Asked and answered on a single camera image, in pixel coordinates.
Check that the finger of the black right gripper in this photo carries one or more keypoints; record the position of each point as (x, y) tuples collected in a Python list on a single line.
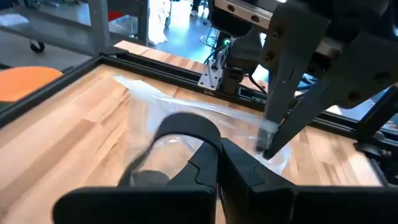
[(289, 46), (357, 71)]

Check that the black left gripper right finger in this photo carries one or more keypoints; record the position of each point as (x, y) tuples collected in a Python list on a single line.
[(295, 207)]

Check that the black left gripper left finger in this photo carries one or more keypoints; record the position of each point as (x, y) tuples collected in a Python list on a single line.
[(140, 207)]

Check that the wide black rubber band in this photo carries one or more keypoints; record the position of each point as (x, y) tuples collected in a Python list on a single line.
[(189, 124)]

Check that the clear plastic zip bag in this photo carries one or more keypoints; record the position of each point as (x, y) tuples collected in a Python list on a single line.
[(143, 109)]

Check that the white patterned hanging cloth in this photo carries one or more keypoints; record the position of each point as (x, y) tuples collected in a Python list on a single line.
[(158, 21)]

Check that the orange bowl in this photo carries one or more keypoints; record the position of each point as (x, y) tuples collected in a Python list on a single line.
[(25, 82)]

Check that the red plastic bins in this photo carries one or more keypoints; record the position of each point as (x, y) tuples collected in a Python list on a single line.
[(115, 15)]

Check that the black caster wheel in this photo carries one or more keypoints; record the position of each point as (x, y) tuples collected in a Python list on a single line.
[(37, 46)]

